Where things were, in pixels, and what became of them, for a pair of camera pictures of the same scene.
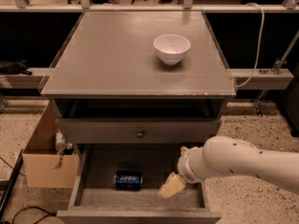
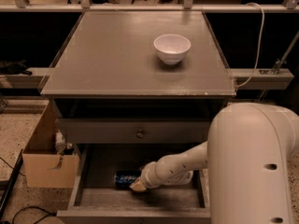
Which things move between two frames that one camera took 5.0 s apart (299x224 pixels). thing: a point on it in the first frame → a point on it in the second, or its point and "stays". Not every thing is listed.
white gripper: (186, 169) → (148, 174)
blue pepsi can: (128, 180) stays
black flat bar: (11, 185) stays
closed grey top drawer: (102, 130) stays
